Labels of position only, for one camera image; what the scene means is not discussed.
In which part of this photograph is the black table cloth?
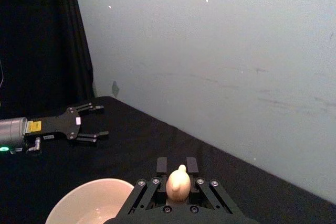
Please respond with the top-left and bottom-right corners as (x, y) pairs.
(0, 95), (336, 224)

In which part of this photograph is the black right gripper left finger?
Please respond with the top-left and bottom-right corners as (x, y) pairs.
(121, 156), (169, 215)

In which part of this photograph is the cream round bowl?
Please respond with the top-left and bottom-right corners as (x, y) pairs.
(45, 178), (136, 224)

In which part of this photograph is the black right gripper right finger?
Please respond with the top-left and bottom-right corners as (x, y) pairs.
(185, 156), (242, 215)

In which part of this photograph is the small cream rounded figure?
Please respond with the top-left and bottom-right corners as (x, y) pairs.
(165, 164), (192, 204)

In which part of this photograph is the dark cable with silver plug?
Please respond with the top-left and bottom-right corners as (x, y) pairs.
(26, 137), (43, 154)

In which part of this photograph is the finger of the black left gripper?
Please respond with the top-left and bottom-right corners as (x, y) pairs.
(75, 102), (105, 115)
(74, 130), (110, 146)

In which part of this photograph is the black curtain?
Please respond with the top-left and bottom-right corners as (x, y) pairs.
(0, 0), (96, 120)

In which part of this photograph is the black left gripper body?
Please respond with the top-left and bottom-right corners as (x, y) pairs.
(23, 107), (82, 143)

